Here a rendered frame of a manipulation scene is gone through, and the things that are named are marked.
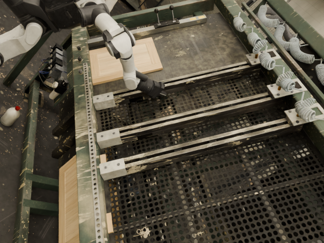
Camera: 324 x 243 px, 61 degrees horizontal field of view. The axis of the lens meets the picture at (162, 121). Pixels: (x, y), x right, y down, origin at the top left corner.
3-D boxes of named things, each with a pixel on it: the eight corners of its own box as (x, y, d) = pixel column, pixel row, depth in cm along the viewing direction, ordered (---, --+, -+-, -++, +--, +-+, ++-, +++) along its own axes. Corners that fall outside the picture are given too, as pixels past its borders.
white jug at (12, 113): (0, 114, 223) (12, 100, 215) (12, 119, 230) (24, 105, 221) (-2, 124, 217) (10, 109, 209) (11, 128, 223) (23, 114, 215)
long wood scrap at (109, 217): (106, 214, 129) (106, 213, 128) (111, 213, 129) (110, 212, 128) (108, 233, 123) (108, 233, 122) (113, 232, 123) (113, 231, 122)
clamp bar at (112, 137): (99, 137, 157) (86, 110, 138) (292, 90, 165) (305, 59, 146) (101, 152, 150) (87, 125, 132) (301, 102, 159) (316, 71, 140)
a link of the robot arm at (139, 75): (138, 93, 159) (121, 86, 152) (138, 77, 163) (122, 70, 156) (150, 85, 151) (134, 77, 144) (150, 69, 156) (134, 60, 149)
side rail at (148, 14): (89, 33, 235) (85, 21, 226) (211, 6, 243) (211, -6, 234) (89, 36, 231) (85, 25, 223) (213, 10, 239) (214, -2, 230)
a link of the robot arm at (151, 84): (153, 102, 165) (137, 96, 158) (150, 91, 171) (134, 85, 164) (166, 88, 159) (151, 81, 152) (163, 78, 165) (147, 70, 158)
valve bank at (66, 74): (38, 54, 211) (55, 33, 201) (55, 63, 221) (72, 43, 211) (34, 99, 181) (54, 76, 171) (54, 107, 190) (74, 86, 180)
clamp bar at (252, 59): (95, 101, 175) (83, 73, 156) (269, 61, 183) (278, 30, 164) (96, 113, 169) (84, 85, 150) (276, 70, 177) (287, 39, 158)
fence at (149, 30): (88, 44, 215) (87, 39, 212) (204, 19, 221) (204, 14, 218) (89, 47, 212) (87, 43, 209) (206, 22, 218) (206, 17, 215)
